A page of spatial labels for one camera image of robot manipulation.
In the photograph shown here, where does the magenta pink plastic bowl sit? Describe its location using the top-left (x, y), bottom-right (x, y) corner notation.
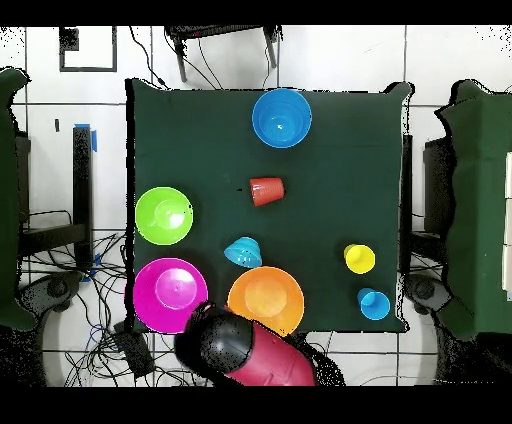
top-left (132, 256), bottom-right (210, 335)

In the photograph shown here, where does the orange plastic bowl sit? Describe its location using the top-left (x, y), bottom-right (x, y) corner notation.
top-left (226, 266), bottom-right (306, 338)

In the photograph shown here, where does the small cyan plastic bowl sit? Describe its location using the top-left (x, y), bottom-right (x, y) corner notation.
top-left (223, 236), bottom-right (264, 269)

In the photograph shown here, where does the red-orange plastic cup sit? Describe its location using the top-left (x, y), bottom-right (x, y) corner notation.
top-left (249, 176), bottom-right (286, 208)

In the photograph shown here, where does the large blue plastic bowl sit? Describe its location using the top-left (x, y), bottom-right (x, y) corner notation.
top-left (251, 87), bottom-right (313, 150)

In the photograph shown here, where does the white boxes stack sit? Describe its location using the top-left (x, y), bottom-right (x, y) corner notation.
top-left (501, 150), bottom-right (512, 302)

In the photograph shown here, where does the black power brick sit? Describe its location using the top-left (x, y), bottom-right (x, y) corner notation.
top-left (111, 320), bottom-right (156, 380)

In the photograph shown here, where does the lime green plastic bowl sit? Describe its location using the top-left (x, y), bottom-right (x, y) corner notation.
top-left (134, 186), bottom-right (195, 246)

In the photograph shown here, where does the yellow plastic cup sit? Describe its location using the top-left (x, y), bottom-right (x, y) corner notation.
top-left (342, 243), bottom-right (377, 276)

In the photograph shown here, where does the light blue plastic cup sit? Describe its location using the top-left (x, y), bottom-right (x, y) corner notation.
top-left (356, 287), bottom-right (392, 322)

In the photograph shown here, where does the dark green tablecloth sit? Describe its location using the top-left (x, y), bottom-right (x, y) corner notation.
top-left (124, 77), bottom-right (415, 335)

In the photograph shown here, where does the blue tape strip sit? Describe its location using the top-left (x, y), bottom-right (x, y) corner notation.
top-left (73, 122), bottom-right (98, 153)

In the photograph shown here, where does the green cloth covered side table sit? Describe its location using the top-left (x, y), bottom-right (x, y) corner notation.
top-left (0, 66), bottom-right (39, 332)
top-left (435, 79), bottom-right (512, 341)

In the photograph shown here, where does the black stool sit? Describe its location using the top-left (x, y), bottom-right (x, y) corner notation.
top-left (164, 25), bottom-right (283, 84)

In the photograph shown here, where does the tangle of floor cables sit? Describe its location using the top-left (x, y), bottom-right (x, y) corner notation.
top-left (19, 209), bottom-right (209, 387)

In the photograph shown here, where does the gray pedestal foot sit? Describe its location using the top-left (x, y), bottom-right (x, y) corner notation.
top-left (403, 273), bottom-right (455, 317)
top-left (17, 270), bottom-right (84, 317)

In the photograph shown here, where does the black metal table frame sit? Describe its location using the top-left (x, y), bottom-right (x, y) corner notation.
top-left (400, 133), bottom-right (455, 277)
top-left (17, 125), bottom-right (95, 273)

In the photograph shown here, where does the black cable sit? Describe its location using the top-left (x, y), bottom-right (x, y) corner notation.
top-left (128, 26), bottom-right (170, 90)

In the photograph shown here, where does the black square floor frame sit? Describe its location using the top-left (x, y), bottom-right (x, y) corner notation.
top-left (58, 26), bottom-right (118, 73)

